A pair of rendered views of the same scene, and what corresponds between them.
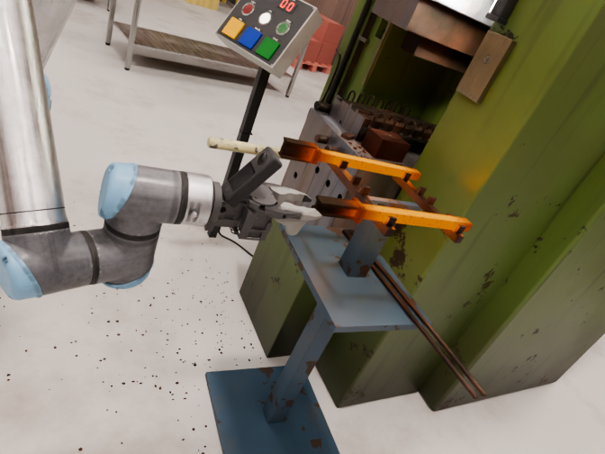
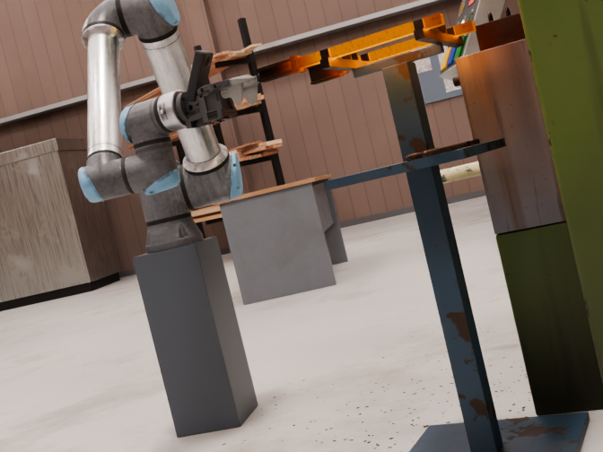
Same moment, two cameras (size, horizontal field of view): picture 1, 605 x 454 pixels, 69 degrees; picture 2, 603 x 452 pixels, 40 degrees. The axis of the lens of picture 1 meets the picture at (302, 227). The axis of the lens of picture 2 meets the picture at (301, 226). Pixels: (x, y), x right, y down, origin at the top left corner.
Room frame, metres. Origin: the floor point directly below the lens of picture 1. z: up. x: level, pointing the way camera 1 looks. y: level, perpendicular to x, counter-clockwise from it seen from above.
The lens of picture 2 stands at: (-0.13, -1.63, 0.70)
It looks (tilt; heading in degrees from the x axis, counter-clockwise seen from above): 3 degrees down; 61
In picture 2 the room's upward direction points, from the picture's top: 13 degrees counter-clockwise
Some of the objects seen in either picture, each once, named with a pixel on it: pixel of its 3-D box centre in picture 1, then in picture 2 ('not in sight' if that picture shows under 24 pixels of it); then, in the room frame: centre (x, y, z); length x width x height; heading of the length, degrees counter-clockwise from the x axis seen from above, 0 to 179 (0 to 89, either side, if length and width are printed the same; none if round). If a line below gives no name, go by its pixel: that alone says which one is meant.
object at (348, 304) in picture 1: (350, 272); (421, 162); (1.03, -0.17, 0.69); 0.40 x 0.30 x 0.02; 34
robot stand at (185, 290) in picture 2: not in sight; (197, 334); (0.84, 0.94, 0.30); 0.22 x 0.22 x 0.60; 48
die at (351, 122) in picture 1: (392, 125); not in sight; (1.63, -0.15, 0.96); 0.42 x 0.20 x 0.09; 127
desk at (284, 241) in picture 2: not in sight; (289, 233); (2.80, 3.75, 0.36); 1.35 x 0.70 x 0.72; 53
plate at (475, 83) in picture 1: (484, 67); not in sight; (1.33, -0.28, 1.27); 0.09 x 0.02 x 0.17; 37
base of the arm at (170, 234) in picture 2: not in sight; (171, 231); (0.84, 0.94, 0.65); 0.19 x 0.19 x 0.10
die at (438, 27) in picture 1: (442, 24); not in sight; (1.63, -0.15, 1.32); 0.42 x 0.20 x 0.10; 127
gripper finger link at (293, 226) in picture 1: (296, 222); (237, 91); (0.72, 0.01, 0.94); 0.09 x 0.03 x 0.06; 112
